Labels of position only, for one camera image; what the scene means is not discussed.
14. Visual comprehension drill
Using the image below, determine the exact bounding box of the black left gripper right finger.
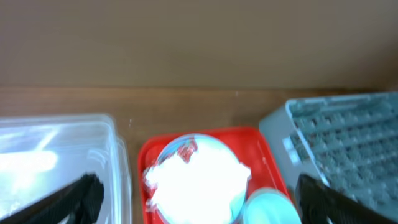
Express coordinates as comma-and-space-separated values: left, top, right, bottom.
295, 174, 397, 224

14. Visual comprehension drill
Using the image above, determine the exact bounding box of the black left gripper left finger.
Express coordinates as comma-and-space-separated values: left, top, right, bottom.
1, 174, 104, 224

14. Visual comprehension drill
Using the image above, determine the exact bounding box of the red snack wrapper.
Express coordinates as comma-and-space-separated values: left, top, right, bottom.
177, 139, 198, 164

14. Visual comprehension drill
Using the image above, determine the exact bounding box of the white napkin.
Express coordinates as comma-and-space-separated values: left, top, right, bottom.
142, 138, 252, 224

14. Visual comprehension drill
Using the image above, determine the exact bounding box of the clear plastic waste bin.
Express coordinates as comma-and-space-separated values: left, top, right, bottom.
1, 114, 132, 223

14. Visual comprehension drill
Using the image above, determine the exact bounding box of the grey dishwasher rack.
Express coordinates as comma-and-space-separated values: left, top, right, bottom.
259, 92, 397, 220

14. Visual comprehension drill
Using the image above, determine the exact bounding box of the mint green bowl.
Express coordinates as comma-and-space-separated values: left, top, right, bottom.
242, 187, 302, 224

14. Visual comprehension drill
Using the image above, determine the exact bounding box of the red plastic tray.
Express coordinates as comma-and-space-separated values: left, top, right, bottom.
137, 126, 289, 224

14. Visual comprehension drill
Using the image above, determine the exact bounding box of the light blue plate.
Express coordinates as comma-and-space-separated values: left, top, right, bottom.
152, 133, 249, 224

